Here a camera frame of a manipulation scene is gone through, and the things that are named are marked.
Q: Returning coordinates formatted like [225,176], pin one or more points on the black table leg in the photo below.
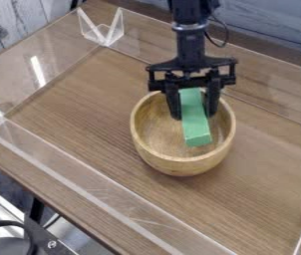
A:
[36,210]

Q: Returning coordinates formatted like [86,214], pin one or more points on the green rectangular block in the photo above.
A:
[197,134]

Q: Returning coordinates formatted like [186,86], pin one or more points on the clear acrylic corner bracket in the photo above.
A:
[102,34]

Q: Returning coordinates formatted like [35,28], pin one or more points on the clear acrylic enclosure wall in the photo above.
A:
[67,95]

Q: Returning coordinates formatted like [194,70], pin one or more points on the black metal bracket with screw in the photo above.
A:
[47,244]

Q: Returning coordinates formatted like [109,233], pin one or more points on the light wooden bowl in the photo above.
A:
[159,143]

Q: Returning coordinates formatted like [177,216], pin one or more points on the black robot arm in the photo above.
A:
[190,15]

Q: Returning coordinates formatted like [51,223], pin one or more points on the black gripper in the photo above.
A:
[190,70]

